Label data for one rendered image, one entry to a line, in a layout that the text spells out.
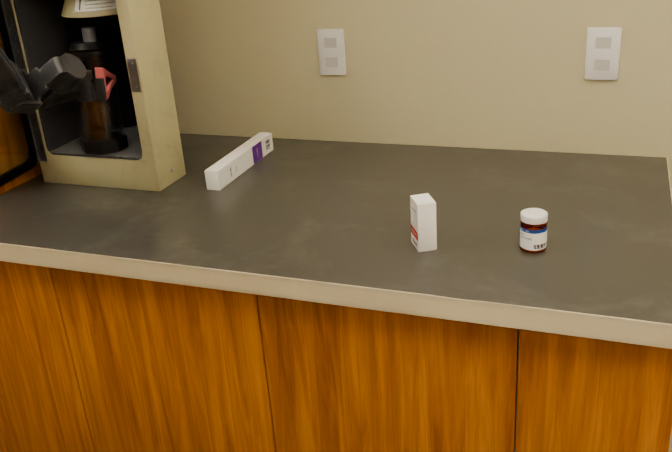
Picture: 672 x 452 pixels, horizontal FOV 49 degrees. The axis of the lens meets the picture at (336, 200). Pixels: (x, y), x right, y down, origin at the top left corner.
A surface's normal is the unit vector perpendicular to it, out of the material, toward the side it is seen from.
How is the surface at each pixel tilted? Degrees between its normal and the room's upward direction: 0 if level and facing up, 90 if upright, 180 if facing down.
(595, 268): 0
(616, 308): 0
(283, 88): 90
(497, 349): 90
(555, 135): 90
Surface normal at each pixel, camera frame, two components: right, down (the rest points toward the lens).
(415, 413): -0.34, 0.38
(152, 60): 0.94, 0.07
